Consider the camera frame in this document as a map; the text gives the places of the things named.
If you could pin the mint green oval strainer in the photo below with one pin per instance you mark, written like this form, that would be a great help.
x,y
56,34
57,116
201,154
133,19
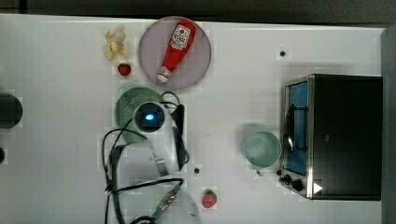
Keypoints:
x,y
125,107

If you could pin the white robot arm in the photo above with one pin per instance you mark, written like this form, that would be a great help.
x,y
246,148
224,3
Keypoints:
x,y
152,167

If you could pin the grey round plate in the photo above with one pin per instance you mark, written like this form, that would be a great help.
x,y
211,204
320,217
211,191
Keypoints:
x,y
152,48

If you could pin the mint green mug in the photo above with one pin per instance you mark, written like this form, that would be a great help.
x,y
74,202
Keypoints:
x,y
262,150

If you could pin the red ketchup bottle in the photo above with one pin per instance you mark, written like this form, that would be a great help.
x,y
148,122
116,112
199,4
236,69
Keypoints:
x,y
178,46

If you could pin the dark red toy strawberry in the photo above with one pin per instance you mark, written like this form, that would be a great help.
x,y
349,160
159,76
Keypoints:
x,y
124,69

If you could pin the light red toy strawberry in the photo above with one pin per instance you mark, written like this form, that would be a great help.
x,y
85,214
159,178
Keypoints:
x,y
209,199

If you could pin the peeled toy banana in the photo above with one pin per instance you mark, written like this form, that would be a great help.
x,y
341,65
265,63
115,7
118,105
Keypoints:
x,y
114,43

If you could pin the black toaster oven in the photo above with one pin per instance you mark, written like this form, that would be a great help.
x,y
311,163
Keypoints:
x,y
332,137

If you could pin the large black round pan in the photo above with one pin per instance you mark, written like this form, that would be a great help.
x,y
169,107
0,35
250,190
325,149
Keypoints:
x,y
10,111

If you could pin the small black round pot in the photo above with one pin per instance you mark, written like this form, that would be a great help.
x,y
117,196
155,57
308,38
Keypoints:
x,y
2,155

